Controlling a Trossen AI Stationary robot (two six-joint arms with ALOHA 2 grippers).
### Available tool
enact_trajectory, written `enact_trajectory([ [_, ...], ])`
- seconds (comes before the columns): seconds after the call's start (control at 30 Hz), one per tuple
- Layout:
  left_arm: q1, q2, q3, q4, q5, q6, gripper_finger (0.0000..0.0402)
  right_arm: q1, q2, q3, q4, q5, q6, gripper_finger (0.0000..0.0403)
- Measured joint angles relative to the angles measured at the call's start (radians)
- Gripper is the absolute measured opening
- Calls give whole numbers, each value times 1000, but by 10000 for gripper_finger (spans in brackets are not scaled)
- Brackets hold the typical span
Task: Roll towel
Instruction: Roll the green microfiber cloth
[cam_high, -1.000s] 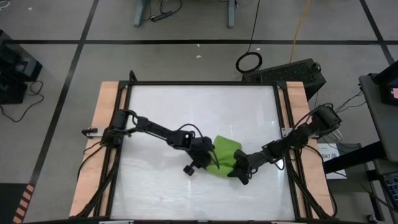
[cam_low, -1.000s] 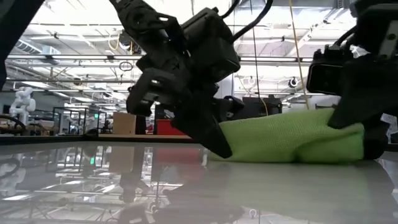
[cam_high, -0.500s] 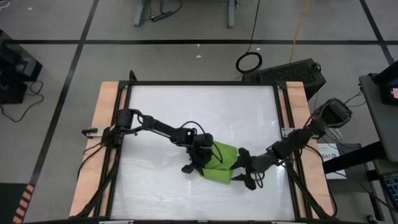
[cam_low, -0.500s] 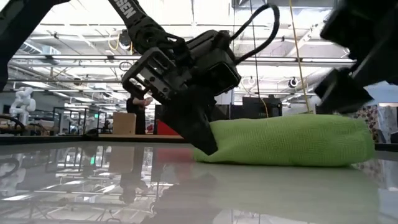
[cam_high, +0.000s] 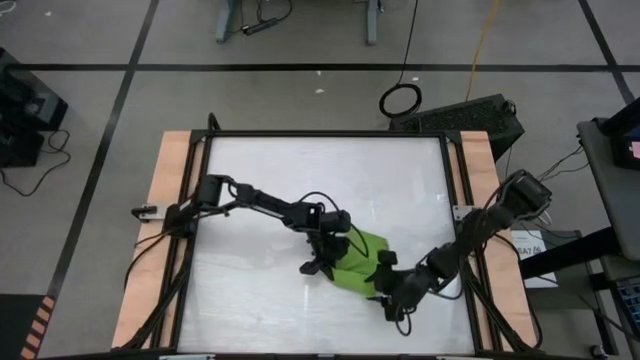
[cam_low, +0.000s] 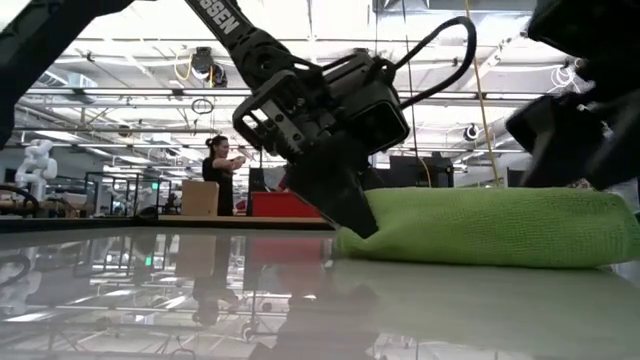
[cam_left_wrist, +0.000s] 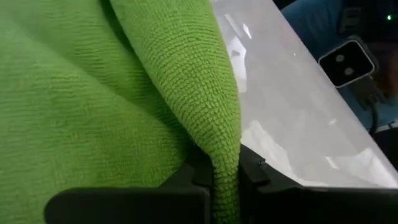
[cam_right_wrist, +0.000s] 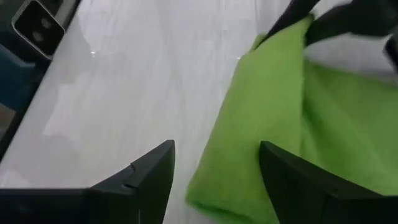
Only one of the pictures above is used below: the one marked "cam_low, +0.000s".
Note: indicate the silver ventilation duct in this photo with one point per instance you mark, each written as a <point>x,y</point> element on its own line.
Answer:
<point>502,131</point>
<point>65,80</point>

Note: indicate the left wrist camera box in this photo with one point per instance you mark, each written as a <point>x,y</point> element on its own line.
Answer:
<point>385,120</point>

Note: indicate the person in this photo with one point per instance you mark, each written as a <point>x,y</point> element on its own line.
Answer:
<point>220,175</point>

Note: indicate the green microfibre towel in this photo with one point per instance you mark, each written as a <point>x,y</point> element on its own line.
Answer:
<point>490,227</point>

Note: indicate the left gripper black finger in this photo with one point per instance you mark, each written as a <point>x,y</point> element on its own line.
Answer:
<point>340,195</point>

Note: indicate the light wooden workbench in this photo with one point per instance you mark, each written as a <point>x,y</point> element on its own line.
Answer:
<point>225,219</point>

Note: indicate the black curved hoop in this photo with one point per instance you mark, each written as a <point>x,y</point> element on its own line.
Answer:
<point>20,188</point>

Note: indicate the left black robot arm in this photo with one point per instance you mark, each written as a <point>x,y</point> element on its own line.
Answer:
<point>250,45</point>

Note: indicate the grey fabric panel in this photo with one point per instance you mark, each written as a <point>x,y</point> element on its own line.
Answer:
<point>275,180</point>

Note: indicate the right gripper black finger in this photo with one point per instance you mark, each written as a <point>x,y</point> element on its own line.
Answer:
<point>560,140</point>

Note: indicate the black equipment box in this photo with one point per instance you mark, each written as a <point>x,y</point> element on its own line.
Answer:
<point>425,172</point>

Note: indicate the black metal frame structure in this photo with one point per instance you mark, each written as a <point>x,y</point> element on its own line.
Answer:
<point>110,173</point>

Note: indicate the cardboard box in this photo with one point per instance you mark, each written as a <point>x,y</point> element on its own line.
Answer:
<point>200,197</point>

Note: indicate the red storage bin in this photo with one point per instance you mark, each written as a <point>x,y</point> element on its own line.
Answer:
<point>280,205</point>

